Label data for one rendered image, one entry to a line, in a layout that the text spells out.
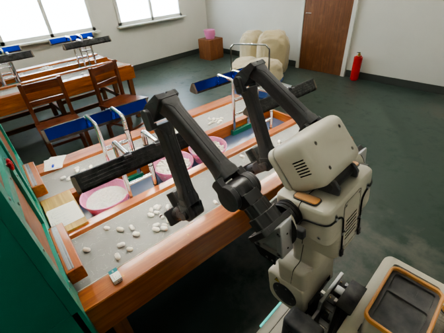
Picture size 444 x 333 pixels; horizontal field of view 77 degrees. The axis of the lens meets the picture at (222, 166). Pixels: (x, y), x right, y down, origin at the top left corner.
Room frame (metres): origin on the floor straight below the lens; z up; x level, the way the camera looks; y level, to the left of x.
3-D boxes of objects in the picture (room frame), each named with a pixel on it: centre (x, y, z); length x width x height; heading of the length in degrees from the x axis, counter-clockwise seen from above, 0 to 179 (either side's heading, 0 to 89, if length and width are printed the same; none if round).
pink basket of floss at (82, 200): (1.20, 0.66, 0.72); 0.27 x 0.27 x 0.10
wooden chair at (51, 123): (2.84, 1.75, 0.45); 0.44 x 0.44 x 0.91; 37
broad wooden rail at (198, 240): (1.13, -0.15, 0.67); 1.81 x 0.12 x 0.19; 127
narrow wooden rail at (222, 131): (1.70, 0.28, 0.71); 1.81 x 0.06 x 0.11; 127
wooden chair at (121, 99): (3.41, 1.19, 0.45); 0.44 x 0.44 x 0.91; 62
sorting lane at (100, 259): (1.30, -0.03, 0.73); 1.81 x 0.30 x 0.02; 127
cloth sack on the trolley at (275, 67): (4.36, -0.72, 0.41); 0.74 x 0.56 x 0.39; 133
